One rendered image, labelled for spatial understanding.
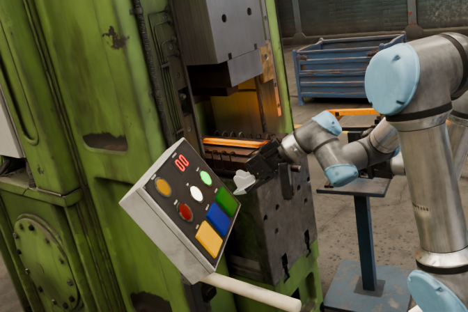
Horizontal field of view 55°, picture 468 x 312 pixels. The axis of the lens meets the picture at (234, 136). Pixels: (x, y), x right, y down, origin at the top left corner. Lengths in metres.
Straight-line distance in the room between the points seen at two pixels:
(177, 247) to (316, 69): 4.71
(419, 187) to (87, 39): 1.21
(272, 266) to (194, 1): 1.03
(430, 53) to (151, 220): 0.71
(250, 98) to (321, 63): 3.66
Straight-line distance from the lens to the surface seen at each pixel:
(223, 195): 1.35
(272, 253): 1.81
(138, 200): 1.10
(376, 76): 0.86
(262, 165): 1.24
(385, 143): 1.16
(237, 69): 1.62
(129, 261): 2.04
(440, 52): 0.87
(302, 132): 1.20
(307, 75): 5.74
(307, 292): 2.25
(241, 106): 2.05
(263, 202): 1.69
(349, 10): 10.20
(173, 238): 1.12
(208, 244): 1.16
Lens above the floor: 1.61
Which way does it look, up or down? 18 degrees down
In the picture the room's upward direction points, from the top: 11 degrees counter-clockwise
